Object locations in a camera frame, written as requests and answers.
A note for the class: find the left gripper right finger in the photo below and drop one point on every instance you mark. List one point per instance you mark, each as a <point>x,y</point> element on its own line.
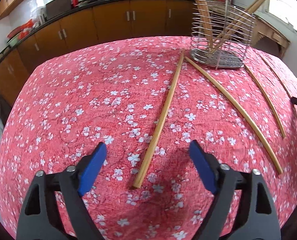
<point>256,217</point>

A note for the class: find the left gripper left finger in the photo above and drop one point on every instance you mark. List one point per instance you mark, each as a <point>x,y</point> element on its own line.
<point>40,217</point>

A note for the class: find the bamboo chopstick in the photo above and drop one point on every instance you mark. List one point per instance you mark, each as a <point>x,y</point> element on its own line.
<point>239,119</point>
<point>270,104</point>
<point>276,75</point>
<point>159,128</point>

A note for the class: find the brown lower kitchen cabinets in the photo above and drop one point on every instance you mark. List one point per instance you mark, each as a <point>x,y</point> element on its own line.
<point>102,23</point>

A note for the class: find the cream wooden side table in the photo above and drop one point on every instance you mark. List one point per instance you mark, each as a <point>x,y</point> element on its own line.
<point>268,39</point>

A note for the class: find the chopstick leaning right in holder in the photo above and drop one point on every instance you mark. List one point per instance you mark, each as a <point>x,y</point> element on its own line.
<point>238,20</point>

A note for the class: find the chopstick leaning in holder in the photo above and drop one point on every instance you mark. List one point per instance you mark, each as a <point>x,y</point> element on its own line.
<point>238,20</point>
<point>201,10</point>

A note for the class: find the pink floral tablecloth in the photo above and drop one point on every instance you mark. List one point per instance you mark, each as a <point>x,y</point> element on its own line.
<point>113,93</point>

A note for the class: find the chopstick leaning left in holder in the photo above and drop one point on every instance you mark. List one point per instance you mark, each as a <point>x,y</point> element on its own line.
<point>201,10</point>

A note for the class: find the dark cutting board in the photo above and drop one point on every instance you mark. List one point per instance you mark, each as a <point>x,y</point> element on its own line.
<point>57,7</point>

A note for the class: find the red bottle on counter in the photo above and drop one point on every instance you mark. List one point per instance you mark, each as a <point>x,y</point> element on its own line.
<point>75,3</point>

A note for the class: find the steel wire utensil holder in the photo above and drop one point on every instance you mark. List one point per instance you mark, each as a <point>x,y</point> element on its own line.
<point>221,34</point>

